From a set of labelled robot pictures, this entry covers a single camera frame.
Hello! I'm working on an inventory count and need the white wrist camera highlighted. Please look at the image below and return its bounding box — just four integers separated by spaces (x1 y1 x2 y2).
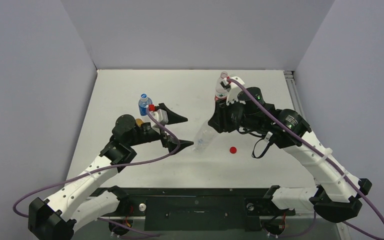
147 104 169 129
221 76 245 106

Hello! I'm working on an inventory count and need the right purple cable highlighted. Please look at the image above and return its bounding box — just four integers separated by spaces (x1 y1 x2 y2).
226 77 384 240

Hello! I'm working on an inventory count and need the purple cable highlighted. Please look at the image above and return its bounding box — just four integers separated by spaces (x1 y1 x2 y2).
12 109 182 219
226 77 384 240

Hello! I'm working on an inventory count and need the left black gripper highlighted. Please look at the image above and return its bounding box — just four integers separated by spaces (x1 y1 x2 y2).
128 104 194 154

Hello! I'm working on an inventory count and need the orange juice bottle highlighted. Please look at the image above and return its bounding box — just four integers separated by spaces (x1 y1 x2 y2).
135 118 144 127

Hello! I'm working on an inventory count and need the red bottle cap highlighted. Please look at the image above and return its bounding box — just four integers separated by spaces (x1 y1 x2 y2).
229 146 237 154

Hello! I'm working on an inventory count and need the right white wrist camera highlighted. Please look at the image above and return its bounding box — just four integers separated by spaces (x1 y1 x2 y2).
221 76 245 106

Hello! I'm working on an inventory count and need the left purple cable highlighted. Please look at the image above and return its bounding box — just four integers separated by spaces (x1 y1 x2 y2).
12 109 182 219

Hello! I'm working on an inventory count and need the aluminium rail frame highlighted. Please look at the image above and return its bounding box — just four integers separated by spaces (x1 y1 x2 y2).
284 70 348 220

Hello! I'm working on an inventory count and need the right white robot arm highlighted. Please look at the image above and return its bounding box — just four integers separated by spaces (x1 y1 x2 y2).
208 87 372 223

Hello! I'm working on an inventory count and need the blue white bottle cap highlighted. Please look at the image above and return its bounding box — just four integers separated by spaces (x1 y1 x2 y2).
140 93 148 99

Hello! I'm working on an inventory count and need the red label water bottle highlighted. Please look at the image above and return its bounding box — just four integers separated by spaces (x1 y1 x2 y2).
214 71 229 101

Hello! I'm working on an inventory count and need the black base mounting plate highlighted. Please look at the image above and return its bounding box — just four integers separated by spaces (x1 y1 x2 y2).
62 187 329 233

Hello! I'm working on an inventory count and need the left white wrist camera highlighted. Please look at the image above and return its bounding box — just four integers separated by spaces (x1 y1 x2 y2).
147 104 169 129

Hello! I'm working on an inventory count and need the blue label water bottle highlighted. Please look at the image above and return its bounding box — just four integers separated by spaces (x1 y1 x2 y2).
138 96 153 117

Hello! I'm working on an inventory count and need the clear plastic bottle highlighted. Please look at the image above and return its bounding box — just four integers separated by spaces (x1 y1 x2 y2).
192 120 219 153

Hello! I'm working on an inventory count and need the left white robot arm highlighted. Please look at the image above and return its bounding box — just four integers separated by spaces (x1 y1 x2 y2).
27 103 194 240

